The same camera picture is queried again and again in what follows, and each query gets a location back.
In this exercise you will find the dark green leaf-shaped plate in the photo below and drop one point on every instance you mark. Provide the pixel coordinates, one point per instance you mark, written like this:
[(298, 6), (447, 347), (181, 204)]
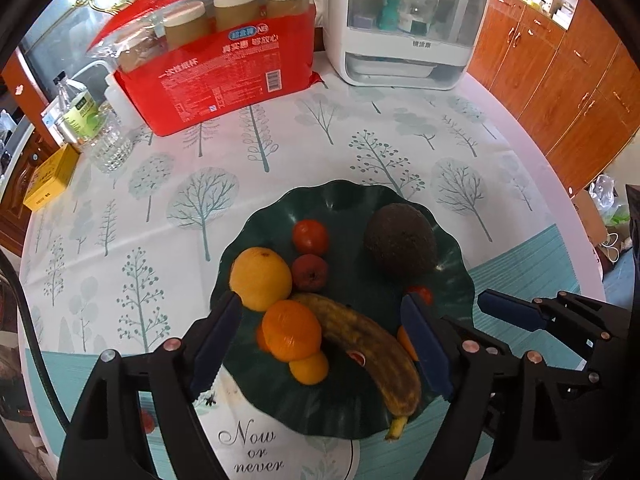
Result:
[(340, 210)]

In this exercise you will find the small stemless tangerine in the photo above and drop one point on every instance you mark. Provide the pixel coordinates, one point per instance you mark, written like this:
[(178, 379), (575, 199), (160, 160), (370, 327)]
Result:
[(406, 342)]

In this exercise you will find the yellow flat box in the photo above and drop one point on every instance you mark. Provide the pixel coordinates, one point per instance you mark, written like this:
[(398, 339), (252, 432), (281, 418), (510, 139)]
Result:
[(50, 177)]

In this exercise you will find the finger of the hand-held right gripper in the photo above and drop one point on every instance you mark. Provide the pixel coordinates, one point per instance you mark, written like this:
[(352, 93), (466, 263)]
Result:
[(505, 308), (580, 355)]

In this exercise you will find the tree-print tablecloth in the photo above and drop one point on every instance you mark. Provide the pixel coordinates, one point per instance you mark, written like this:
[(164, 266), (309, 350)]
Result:
[(350, 125)]

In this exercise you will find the large tangerine with stem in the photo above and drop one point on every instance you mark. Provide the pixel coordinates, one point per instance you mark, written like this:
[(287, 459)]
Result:
[(292, 330)]

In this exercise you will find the cardboard box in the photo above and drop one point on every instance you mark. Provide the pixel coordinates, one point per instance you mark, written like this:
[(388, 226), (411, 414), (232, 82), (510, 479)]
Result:
[(587, 220)]

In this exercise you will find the orange wooden cabinets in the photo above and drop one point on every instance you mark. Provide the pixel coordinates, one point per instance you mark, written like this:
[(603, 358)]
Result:
[(560, 75)]

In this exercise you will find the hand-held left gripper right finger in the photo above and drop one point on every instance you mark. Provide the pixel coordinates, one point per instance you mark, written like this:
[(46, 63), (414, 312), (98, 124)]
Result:
[(425, 345)]

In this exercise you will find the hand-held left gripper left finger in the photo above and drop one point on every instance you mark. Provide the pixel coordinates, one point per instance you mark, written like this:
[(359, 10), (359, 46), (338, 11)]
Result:
[(215, 345)]

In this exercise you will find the yellow orange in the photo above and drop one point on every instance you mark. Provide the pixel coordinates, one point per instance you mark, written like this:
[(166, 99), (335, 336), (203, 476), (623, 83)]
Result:
[(260, 277)]

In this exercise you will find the white countertop appliance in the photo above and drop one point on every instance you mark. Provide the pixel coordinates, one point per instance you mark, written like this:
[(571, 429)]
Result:
[(400, 35)]

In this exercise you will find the brown spotted banana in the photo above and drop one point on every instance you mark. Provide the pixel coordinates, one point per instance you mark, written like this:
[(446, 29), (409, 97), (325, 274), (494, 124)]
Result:
[(365, 340)]

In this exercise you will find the dark avocado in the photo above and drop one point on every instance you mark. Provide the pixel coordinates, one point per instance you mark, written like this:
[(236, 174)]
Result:
[(400, 240)]

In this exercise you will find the small cherry tomato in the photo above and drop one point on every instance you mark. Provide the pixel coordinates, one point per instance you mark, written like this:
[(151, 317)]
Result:
[(422, 294)]

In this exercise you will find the red paper cup package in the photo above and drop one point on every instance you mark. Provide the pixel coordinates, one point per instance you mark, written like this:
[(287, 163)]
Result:
[(215, 85)]

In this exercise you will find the clear glass cup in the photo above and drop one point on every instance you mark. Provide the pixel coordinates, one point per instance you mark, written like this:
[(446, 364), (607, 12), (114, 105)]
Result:
[(111, 145)]

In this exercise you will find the white plastic bag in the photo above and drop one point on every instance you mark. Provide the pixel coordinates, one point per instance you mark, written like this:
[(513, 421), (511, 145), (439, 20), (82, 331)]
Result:
[(607, 200)]

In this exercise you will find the large red tomato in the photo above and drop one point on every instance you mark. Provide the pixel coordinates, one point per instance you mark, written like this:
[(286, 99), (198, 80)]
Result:
[(146, 420)]

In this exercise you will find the small yellow-orange kumquat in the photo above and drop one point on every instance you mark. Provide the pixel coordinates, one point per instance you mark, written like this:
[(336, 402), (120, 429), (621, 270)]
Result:
[(310, 369)]

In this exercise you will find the medium red tomato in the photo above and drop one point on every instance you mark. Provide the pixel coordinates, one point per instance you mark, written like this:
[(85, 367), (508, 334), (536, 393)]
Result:
[(310, 236)]

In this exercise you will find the white plastic bottle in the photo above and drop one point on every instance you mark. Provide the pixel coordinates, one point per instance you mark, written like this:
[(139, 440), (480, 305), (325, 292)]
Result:
[(117, 105)]

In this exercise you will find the clear bottle with green label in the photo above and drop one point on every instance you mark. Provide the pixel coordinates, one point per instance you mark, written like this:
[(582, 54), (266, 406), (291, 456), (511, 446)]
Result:
[(80, 115)]

